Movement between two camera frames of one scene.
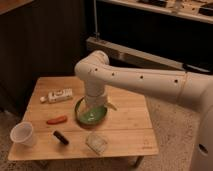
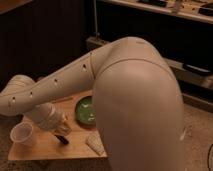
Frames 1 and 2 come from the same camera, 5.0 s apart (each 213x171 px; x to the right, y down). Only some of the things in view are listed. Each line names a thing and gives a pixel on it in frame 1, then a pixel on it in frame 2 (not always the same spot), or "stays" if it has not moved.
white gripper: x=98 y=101 → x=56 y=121
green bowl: x=89 y=117 stays
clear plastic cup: x=23 y=132 stays
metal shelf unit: x=161 y=34 stays
